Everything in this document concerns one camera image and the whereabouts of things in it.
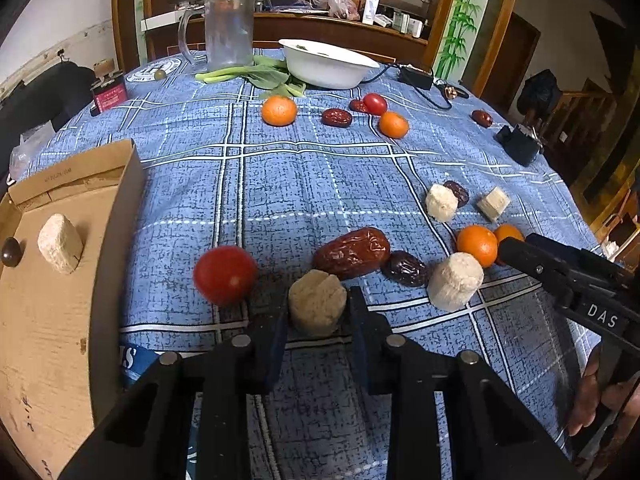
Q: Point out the clear plastic bag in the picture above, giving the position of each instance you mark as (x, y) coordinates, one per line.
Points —
(30, 152)

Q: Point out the dark wrinkled date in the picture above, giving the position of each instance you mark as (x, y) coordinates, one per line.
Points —
(461, 192)
(406, 269)

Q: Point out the small red date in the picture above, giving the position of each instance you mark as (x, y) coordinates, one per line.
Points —
(482, 118)
(336, 117)
(356, 106)

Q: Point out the black hanging bag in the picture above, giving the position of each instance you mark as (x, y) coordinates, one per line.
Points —
(539, 91)

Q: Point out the wooden cabinet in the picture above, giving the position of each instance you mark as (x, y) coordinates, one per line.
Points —
(320, 28)

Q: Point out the clear plastic mug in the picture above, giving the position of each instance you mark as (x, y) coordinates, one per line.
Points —
(227, 30)

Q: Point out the black power adapter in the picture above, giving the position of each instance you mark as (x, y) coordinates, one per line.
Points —
(415, 77)

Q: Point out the red tin box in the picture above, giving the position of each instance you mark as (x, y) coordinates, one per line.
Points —
(109, 95)

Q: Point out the white bowl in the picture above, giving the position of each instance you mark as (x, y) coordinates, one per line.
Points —
(327, 67)

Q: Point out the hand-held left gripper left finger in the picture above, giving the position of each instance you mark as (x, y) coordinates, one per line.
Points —
(277, 347)

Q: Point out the black clip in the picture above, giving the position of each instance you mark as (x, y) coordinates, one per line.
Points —
(520, 144)

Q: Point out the large red tomato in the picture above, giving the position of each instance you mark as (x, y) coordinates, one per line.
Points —
(225, 276)

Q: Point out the peeled sugarcane piece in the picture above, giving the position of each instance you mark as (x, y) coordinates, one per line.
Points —
(456, 281)
(317, 305)
(441, 202)
(60, 245)

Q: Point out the wooden railing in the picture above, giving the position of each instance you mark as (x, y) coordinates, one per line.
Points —
(575, 115)

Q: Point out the black leather sofa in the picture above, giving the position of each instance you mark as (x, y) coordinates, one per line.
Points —
(30, 95)

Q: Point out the blue plaid tablecloth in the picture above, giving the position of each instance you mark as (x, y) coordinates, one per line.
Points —
(300, 185)

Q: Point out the striated sugarcane piece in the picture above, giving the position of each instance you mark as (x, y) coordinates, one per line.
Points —
(493, 204)

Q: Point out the large red date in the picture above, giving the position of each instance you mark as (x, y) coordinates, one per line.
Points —
(352, 252)

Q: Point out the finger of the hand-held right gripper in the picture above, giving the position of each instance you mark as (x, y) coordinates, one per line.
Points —
(585, 265)
(535, 265)

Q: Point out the orange tangerine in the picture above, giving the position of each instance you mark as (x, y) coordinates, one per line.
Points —
(477, 246)
(508, 233)
(279, 111)
(393, 125)

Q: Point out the white and blue box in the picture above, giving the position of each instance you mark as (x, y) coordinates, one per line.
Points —
(372, 5)

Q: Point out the green leafy vegetable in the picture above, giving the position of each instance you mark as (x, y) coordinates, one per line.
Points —
(267, 79)

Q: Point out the person's right hand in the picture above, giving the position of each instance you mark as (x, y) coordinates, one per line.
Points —
(585, 400)

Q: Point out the small white box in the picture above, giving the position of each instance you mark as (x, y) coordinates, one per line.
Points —
(407, 24)

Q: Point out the small red tomato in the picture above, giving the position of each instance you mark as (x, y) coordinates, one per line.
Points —
(376, 103)

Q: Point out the dark brown round fruit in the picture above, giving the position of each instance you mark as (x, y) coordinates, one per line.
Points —
(10, 252)

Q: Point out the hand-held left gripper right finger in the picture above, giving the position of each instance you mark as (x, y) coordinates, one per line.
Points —
(359, 345)

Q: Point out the green olive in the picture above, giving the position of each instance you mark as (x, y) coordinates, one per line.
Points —
(160, 74)

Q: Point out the green bamboo decal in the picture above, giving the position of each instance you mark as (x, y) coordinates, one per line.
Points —
(460, 20)

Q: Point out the brown cardboard box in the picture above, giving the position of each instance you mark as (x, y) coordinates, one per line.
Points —
(45, 340)

